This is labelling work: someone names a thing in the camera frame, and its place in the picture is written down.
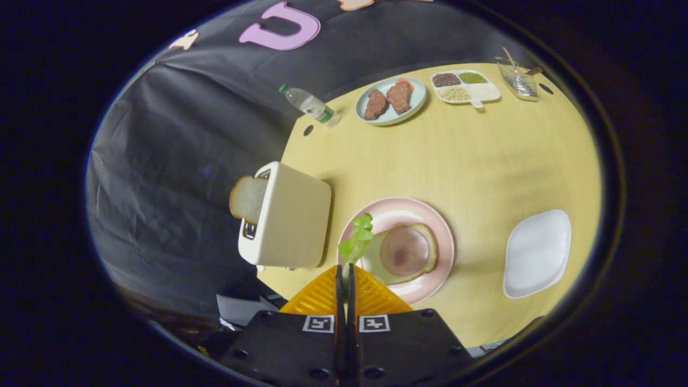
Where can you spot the orange carrot slice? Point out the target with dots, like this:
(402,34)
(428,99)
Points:
(406,83)

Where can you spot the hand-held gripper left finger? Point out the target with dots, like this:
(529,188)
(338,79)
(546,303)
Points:
(290,349)

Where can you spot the cream white toaster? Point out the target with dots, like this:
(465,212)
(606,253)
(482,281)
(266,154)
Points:
(295,220)

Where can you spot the white bread slice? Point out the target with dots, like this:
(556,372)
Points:
(376,266)

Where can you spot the brown meat piece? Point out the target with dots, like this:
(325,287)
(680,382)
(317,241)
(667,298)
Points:
(399,98)
(375,105)

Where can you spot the clear plastic water bottle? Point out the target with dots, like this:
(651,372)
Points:
(312,105)

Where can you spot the white divided seasoning tray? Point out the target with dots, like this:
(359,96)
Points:
(484,92)

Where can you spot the white plate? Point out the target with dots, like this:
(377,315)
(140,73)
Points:
(537,252)

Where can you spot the clear glass cup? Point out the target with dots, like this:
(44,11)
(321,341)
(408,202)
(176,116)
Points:
(521,86)

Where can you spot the light blue plate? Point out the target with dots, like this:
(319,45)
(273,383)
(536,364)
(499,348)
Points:
(416,105)

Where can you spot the pink plate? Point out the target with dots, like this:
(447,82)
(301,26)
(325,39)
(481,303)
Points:
(430,215)

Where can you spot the pink ham slice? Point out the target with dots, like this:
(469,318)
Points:
(403,252)

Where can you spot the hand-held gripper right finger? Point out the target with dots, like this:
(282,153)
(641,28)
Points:
(403,349)

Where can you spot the green lettuce leaf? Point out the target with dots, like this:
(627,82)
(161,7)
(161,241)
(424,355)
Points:
(357,239)

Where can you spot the toasted bread slice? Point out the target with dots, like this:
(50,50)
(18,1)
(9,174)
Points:
(247,199)

